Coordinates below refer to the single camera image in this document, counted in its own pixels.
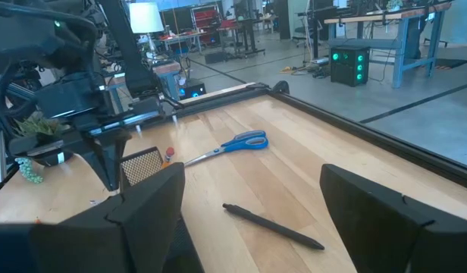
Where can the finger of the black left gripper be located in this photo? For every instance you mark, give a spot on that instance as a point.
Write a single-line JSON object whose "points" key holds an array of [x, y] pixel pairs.
{"points": [[99, 159], [118, 151]]}

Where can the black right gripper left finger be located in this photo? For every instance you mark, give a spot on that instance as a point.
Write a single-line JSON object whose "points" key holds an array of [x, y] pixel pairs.
{"points": [[104, 242]]}

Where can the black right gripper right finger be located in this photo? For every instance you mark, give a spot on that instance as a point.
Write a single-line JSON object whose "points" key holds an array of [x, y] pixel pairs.
{"points": [[389, 235]]}

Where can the black mesh desk organizer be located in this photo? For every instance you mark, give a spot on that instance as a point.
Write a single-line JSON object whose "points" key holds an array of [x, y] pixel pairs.
{"points": [[142, 167]]}

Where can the orange pencil with eraser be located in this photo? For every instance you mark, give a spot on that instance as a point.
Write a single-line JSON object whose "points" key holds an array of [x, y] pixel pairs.
{"points": [[169, 152]]}

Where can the black pen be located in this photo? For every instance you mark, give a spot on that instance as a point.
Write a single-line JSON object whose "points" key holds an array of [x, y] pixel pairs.
{"points": [[271, 225]]}

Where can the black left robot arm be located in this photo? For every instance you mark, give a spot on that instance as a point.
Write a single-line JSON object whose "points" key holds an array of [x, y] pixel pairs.
{"points": [[25, 38]]}

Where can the green potted succulent plant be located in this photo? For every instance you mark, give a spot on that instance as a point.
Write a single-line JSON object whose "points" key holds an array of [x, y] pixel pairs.
{"points": [[36, 127]]}

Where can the blue legged wooden table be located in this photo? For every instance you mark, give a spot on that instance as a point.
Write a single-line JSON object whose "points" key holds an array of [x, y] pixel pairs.
{"points": [[167, 68]]}

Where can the black computer with blue light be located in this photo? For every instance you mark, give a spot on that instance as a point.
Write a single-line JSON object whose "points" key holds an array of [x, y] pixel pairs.
{"points": [[197, 89]]}

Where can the white shade table lamp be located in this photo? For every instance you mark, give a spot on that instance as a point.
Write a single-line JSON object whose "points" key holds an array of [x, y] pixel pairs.
{"points": [[145, 17]]}

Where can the red tool cart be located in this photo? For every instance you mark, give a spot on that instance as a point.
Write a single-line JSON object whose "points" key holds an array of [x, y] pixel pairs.
{"points": [[207, 19]]}

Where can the black computer with green fans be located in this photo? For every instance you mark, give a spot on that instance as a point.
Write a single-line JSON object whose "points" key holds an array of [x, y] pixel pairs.
{"points": [[345, 72]]}

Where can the blue workbench with wood top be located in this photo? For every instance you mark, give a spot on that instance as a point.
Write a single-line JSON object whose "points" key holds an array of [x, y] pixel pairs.
{"points": [[402, 57]]}

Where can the black floor mat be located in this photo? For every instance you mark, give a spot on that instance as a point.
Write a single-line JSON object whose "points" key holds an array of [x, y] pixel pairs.
{"points": [[451, 63]]}

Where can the black table rail frame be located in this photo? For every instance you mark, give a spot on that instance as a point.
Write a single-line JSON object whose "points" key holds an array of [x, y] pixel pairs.
{"points": [[370, 132]]}

